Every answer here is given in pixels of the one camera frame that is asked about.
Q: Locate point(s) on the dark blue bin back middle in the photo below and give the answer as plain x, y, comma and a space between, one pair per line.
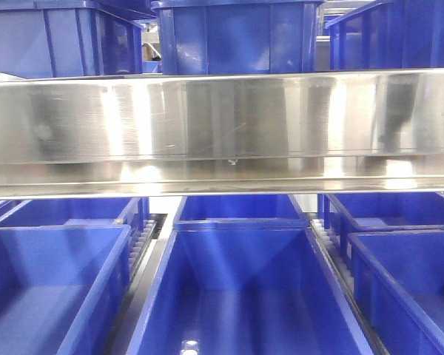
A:
239, 211

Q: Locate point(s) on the dark blue bin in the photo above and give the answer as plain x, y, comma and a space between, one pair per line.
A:
388, 35
237, 37
56, 39
366, 212
111, 211
246, 291
399, 287
239, 211
61, 287

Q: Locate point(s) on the dark blue bin lower middle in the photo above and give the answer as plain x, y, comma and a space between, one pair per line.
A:
246, 291

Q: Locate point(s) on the dark blue bin upper middle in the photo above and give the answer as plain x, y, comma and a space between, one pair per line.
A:
237, 37

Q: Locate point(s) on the dark blue bin back left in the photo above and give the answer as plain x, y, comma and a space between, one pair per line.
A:
111, 211

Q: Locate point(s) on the white roller conveyor track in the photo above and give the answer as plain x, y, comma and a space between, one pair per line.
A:
346, 281

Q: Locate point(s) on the dark blue bin back right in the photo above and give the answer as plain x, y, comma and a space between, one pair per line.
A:
366, 212

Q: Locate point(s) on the dark blue bin lower left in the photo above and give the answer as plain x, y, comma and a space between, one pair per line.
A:
61, 287

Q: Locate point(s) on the dark blue bin lower right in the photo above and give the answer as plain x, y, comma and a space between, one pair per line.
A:
399, 287

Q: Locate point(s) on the dark blue bin upper left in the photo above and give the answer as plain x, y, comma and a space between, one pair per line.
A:
56, 39

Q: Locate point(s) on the dark blue bin upper right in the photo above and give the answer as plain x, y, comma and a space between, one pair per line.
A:
388, 35

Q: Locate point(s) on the steel lane divider rail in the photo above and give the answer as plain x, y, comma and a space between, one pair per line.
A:
144, 260

